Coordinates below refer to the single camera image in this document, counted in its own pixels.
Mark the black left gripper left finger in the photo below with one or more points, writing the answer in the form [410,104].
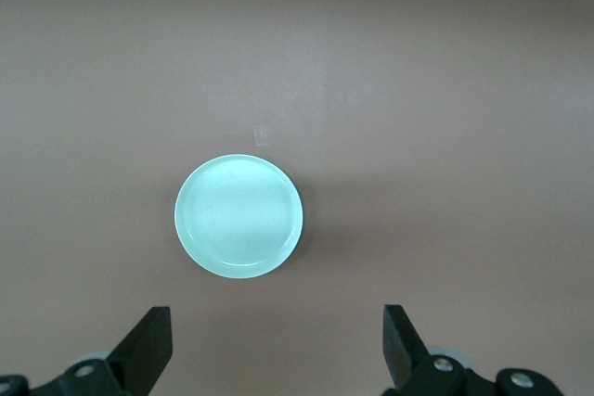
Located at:
[144,349]

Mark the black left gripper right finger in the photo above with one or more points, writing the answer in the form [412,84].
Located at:
[404,354]

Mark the light green round plate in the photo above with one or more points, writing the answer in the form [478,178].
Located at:
[239,217]

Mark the clear tape piece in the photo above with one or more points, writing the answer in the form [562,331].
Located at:
[261,135]

